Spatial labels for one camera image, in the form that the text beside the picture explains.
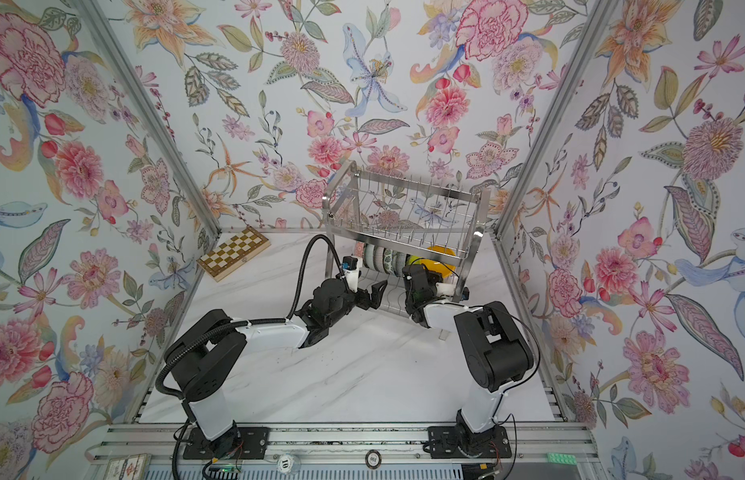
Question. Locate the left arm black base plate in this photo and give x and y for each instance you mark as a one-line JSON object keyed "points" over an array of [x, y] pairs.
{"points": [[242, 443]]}

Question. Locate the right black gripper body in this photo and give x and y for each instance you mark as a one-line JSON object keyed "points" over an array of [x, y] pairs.
{"points": [[418, 291]]}

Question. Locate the dark blue floral bowl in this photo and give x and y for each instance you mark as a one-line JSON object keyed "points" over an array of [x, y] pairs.
{"points": [[400, 260]]}

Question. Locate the pale green ceramic bowl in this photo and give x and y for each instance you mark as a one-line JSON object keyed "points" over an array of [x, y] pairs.
{"points": [[370, 256]]}

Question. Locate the two-tier steel dish rack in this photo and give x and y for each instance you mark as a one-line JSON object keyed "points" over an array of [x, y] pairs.
{"points": [[444, 223]]}

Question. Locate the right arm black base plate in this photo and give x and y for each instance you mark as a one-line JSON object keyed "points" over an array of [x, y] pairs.
{"points": [[455, 442]]}

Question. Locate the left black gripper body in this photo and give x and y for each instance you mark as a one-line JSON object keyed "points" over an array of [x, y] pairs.
{"points": [[360, 295]]}

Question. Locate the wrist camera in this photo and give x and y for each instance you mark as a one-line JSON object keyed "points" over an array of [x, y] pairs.
{"points": [[453, 292], [351, 272]]}

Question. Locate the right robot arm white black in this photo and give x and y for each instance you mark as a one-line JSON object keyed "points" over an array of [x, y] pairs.
{"points": [[496, 352]]}

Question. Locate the green leaf pattern bowl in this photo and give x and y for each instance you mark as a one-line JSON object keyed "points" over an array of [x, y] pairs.
{"points": [[388, 261]]}

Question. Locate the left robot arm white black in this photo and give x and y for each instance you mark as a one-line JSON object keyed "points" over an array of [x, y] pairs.
{"points": [[197, 365]]}

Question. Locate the pink striped ceramic bowl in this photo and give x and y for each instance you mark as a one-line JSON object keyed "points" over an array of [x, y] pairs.
{"points": [[379, 256]]}

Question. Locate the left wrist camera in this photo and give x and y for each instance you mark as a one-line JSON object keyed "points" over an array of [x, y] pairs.
{"points": [[351, 272]]}

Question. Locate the wooden chess board box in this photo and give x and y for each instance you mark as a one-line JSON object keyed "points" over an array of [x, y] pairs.
{"points": [[234, 253]]}

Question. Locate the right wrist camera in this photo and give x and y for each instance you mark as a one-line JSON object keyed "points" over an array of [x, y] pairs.
{"points": [[453, 292]]}

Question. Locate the aluminium front rail frame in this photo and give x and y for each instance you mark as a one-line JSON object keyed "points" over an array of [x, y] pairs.
{"points": [[531, 442]]}

